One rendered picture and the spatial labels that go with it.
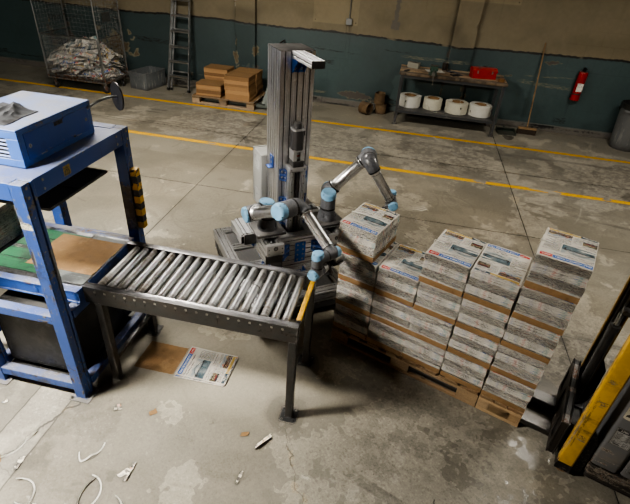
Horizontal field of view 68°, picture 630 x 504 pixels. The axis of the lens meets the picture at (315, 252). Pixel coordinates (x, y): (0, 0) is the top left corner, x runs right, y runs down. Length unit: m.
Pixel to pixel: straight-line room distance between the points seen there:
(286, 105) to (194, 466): 2.36
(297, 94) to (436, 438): 2.46
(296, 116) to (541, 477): 2.80
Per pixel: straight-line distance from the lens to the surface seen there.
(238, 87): 8.99
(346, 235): 3.18
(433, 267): 3.01
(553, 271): 2.84
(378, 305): 3.33
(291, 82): 3.31
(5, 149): 2.88
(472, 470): 3.28
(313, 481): 3.02
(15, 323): 3.53
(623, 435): 3.24
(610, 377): 2.93
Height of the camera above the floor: 2.60
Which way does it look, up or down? 33 degrees down
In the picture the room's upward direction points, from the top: 5 degrees clockwise
